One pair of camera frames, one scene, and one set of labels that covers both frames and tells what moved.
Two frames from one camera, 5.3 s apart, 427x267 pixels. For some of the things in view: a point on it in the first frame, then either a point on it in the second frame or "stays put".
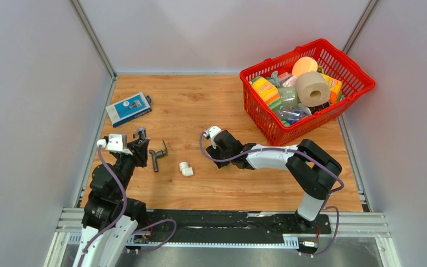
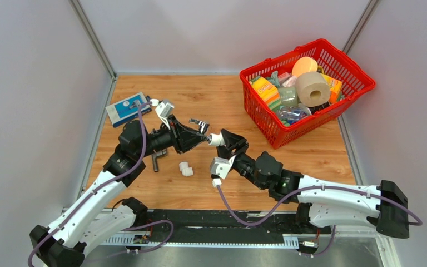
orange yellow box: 335,87 stays put
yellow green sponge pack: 267,91 stays put
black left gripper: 139,150 to 184,138
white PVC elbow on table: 186,170 stays put
